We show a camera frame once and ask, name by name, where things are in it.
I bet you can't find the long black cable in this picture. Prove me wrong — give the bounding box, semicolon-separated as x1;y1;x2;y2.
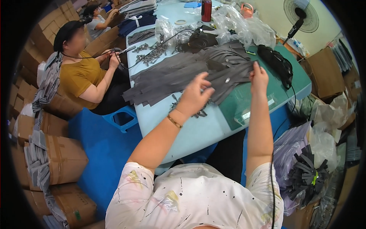
270;85;297;229

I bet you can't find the person's body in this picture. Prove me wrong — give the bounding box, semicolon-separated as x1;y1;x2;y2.
105;162;284;229

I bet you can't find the person's right hand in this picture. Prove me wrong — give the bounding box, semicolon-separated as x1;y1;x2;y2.
249;61;269;97

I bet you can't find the stack of grey flat packets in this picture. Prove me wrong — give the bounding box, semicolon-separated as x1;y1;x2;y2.
119;0;158;19

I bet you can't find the black pouch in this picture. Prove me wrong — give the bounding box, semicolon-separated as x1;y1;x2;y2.
257;44;294;90

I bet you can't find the stack of navy fabric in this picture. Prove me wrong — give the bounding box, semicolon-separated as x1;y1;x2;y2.
117;13;158;38

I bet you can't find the black standing fan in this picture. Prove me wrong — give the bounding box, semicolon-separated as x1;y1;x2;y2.
283;0;320;46

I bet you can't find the thin black cord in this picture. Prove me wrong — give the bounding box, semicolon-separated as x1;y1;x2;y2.
120;29;201;70

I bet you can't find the person's left hand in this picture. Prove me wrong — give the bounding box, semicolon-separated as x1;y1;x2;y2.
175;72;215;118

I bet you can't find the green cutting mat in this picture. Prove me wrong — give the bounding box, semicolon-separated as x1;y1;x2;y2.
219;45;312;131

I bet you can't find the orange plastic jug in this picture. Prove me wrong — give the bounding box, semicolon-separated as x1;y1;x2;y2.
240;3;254;19

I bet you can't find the heap of crumpled bags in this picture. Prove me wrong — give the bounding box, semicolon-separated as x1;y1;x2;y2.
287;91;357;173

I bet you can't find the gold bracelet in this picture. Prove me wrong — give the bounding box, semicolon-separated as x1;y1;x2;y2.
167;114;183;129

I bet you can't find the small heap of metal buckles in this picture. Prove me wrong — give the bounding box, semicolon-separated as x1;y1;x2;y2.
169;94;213;119

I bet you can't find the grey strap with metal snap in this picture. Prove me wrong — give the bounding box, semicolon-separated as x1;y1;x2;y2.
206;61;258;86

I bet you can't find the pile of grey straps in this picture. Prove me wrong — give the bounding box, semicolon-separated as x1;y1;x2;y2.
122;40;259;107

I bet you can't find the clear bag of parts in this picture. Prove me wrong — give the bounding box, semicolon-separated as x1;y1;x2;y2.
154;19;178;44

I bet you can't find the bundle of black cords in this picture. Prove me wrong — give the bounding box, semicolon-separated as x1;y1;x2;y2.
174;25;219;54

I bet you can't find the red bottle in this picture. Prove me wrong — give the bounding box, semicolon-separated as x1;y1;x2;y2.
201;0;213;23

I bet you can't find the open cardboard box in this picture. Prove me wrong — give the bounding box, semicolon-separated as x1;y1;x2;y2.
300;47;347;100

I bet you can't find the stack of short grey strips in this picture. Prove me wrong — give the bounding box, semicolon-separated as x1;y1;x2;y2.
127;28;156;45

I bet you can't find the rack of hanging packets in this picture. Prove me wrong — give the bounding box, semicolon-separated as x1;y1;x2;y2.
331;38;354;73

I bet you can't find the bundle of black straps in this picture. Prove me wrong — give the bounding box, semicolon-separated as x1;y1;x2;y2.
285;144;330;207

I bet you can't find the blue plastic stool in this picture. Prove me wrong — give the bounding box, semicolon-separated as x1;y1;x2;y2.
102;105;139;134

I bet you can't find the heap of clear plastic bags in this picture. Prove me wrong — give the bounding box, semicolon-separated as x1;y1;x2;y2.
211;4;277;50

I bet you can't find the cardboard box with brown tape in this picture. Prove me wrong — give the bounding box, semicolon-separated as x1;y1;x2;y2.
27;134;89;192

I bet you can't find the cardboard box with green mark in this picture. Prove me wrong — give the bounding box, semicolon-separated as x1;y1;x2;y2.
24;183;98;229

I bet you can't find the large heap of metal clips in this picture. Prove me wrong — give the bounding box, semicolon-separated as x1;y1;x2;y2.
132;41;170;67

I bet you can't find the wall of stacked cardboard boxes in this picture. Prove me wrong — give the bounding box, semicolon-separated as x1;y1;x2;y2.
9;0;127;144

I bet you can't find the purple plastic bag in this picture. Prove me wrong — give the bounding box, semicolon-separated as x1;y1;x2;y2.
272;121;313;216

